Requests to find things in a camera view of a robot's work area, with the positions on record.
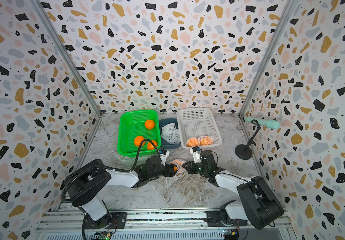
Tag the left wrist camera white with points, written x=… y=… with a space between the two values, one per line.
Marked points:
x=163 y=154

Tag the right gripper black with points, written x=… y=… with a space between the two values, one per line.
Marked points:
x=192 y=169

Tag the white foam net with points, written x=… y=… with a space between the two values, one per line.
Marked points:
x=168 y=129
x=174 y=137
x=179 y=164

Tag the white plastic mesh basket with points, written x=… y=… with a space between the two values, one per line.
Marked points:
x=197 y=122

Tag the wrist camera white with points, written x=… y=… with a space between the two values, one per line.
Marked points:
x=163 y=154
x=196 y=153

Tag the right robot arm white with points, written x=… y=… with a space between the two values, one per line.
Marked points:
x=258 y=205

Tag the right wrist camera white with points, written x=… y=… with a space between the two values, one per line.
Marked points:
x=196 y=153

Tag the black microphone stand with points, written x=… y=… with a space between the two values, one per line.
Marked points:
x=244 y=152

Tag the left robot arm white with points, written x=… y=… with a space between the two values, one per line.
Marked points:
x=81 y=188

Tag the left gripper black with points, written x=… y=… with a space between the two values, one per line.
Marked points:
x=169 y=168

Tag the dark teal plastic bin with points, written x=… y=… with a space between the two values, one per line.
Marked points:
x=164 y=143

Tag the green plastic mesh basket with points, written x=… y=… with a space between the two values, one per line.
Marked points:
x=131 y=125

